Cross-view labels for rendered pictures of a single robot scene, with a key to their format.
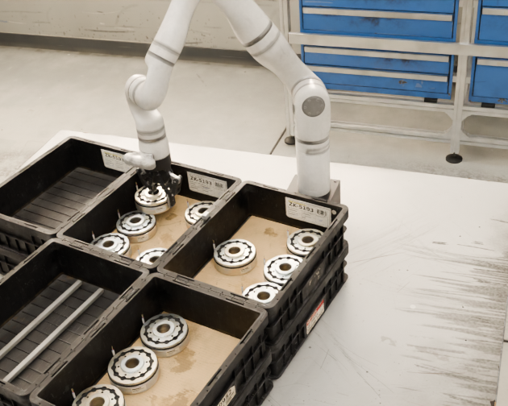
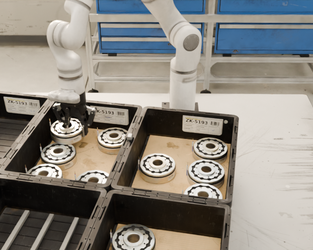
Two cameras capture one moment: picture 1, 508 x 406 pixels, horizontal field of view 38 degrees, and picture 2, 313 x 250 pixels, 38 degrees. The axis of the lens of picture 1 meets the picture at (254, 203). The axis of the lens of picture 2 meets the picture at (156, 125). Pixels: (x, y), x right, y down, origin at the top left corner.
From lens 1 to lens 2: 0.69 m
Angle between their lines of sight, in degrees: 18
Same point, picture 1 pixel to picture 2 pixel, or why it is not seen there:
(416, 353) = (310, 220)
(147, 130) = (70, 68)
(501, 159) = (234, 91)
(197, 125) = (19, 89)
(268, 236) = (172, 149)
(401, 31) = not seen: hidden behind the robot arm
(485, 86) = (224, 42)
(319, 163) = (192, 89)
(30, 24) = not seen: outside the picture
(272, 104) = not seen: hidden behind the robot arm
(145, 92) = (72, 32)
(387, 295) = (265, 181)
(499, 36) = (233, 8)
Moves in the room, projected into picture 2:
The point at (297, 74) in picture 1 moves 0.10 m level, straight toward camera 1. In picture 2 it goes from (174, 19) to (185, 30)
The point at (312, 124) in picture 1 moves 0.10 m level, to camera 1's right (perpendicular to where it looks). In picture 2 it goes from (189, 57) to (216, 52)
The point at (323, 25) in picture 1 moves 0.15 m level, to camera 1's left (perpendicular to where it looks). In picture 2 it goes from (114, 7) to (92, 10)
